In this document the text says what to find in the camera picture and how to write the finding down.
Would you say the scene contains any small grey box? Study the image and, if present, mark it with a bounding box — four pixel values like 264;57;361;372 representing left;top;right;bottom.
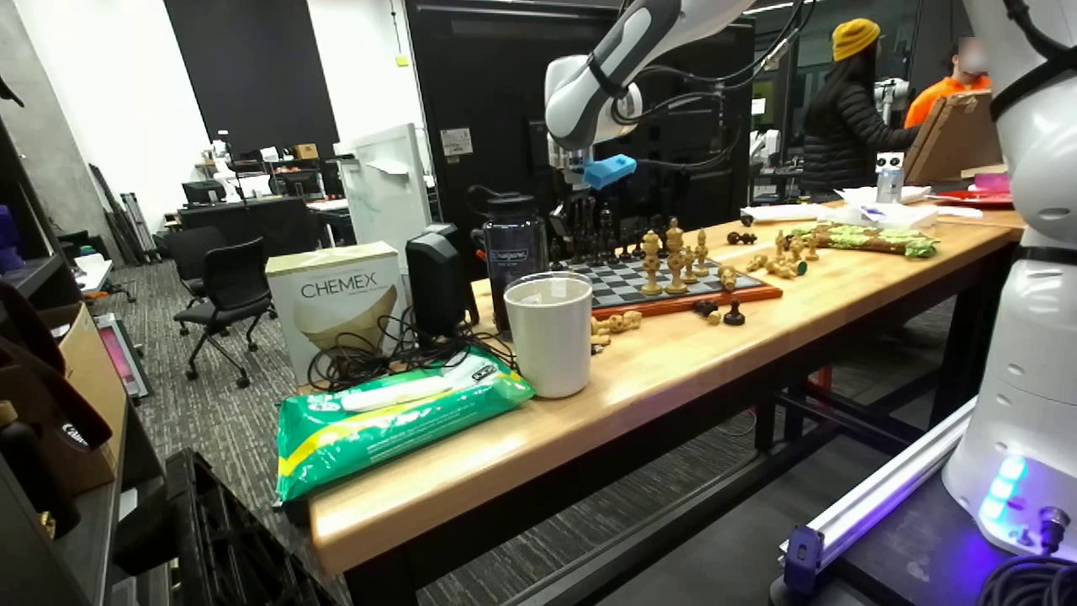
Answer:
870;149;908;209

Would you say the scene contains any coiled black cable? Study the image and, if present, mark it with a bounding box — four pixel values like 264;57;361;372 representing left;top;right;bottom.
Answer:
972;553;1077;606

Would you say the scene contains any black tangled cable bundle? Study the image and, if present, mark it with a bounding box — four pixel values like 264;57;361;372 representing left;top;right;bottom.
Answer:
302;322;416;393

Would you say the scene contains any brown cardboard sheet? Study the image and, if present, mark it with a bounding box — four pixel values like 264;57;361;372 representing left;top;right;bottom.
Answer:
905;93;1004;189

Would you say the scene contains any black office chair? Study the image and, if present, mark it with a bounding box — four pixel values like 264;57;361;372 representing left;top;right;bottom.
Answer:
167;234;280;391

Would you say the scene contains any person with yellow beanie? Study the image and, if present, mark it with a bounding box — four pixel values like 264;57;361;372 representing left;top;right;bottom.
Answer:
801;12;918;194

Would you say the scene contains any large black cabinet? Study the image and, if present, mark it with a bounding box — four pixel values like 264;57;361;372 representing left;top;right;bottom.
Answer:
407;0;761;267

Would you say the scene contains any dark water bottle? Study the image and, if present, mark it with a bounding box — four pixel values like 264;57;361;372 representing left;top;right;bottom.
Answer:
475;189;553;333

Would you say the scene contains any green wet wipes pack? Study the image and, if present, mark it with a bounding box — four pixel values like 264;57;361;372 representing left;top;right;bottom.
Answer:
269;345;536;506

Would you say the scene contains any person in orange shirt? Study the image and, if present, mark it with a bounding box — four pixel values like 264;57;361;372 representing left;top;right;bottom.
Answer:
900;34;997;131

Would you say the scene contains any pink framed panel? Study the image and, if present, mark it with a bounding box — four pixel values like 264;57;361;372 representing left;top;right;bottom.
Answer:
93;310;154;401

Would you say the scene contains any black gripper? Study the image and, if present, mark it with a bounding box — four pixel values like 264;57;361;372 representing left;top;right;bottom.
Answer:
556;180;614;262

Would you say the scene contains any black plastic crate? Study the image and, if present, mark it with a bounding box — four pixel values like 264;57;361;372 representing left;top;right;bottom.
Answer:
111;449;338;606

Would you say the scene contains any white Chemex filter box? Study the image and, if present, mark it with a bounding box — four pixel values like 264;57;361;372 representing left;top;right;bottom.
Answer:
262;240;415;381

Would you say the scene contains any green brown patterned mat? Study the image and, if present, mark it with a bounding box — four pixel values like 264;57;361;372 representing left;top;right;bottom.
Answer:
817;220;900;256
885;230;942;262

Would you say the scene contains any black metal table frame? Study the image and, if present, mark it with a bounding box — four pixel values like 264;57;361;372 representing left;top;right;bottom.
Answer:
338;240;1019;606

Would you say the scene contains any checkered chess board orange rim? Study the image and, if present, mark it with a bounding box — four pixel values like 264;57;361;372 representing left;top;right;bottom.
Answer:
553;254;786;319

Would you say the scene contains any white paper cup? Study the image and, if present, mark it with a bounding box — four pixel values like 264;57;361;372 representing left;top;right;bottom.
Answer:
502;271;595;401

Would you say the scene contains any pink red container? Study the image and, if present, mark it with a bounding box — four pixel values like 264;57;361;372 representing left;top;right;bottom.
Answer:
934;165;1014;212

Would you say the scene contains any dark background desk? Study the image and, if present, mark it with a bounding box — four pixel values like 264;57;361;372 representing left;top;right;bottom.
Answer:
178;194;350;256

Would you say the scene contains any aluminium rail blue bracket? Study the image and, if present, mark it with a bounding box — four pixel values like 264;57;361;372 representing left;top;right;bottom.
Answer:
780;397;979;601

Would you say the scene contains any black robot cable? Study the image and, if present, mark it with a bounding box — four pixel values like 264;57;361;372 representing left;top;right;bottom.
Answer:
631;0;826;128

